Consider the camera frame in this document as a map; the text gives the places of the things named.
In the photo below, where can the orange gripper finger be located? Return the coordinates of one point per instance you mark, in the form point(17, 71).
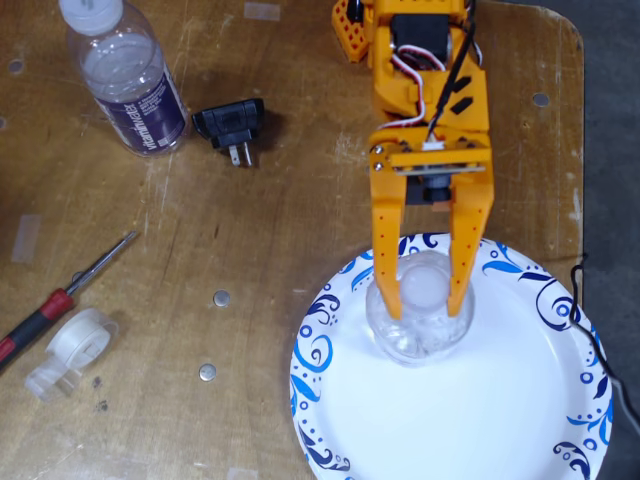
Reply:
point(467, 235)
point(387, 240)

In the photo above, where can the clear crinkled water bottle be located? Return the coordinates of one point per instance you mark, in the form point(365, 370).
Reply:
point(420, 345)

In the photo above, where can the vitaminwater bottle purple label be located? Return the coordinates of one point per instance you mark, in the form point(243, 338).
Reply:
point(125, 75)

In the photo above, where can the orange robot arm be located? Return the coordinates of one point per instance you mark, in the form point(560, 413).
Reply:
point(390, 90)

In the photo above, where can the white blue patterned paper plate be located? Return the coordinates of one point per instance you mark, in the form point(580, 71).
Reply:
point(450, 410)

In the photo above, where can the black power plug adapter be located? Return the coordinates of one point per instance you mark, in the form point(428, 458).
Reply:
point(230, 122)

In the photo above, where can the clear tape strip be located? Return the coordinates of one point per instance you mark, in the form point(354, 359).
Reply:
point(262, 10)
point(26, 239)
point(242, 474)

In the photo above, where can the clear tape dispenser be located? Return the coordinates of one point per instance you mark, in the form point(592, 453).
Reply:
point(80, 342)

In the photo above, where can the red black screwdriver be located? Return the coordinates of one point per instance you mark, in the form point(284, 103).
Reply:
point(50, 307)

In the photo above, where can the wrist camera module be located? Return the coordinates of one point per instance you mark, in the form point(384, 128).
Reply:
point(440, 162)

